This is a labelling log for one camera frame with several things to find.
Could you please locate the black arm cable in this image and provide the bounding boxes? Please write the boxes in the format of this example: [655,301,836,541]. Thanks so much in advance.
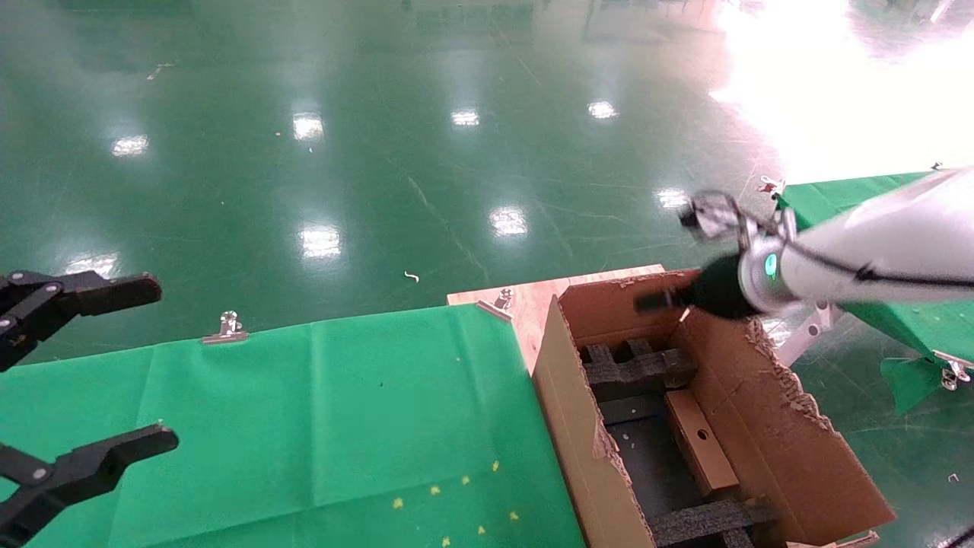
[700,190,974,290]

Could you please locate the green cloth on side table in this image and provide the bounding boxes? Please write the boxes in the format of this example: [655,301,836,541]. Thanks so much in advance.
[775,171,974,416]

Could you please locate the large green table cloth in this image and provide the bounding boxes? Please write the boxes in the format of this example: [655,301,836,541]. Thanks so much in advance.
[0,304,587,548]

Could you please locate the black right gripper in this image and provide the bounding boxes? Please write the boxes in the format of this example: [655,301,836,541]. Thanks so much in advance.
[635,255,762,320]

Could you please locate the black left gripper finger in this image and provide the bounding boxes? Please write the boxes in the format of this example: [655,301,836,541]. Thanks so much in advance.
[0,425,180,548]
[0,270,164,374]

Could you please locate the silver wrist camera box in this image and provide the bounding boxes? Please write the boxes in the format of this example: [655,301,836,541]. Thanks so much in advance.
[680,192,750,243]

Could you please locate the large open cardboard carton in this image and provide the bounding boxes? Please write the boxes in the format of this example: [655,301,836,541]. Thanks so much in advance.
[531,268,899,548]

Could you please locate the small brown cardboard box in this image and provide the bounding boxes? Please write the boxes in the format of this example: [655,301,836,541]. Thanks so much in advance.
[664,388,740,497]

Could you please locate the black foam base pad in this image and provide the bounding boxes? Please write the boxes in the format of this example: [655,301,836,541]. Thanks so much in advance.
[601,396,705,526]

